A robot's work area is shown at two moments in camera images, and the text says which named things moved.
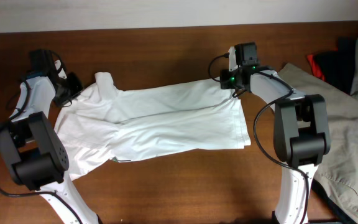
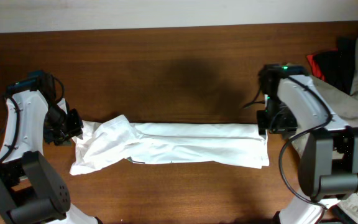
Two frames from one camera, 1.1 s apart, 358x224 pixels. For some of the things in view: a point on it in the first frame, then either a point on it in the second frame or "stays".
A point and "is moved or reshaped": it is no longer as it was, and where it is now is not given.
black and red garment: x=335 y=66 stays
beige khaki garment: x=348 y=173 stays
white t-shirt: x=106 y=121 is moved or reshaped
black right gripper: x=226 y=79 → x=262 y=123
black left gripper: x=68 y=90 → x=74 y=123
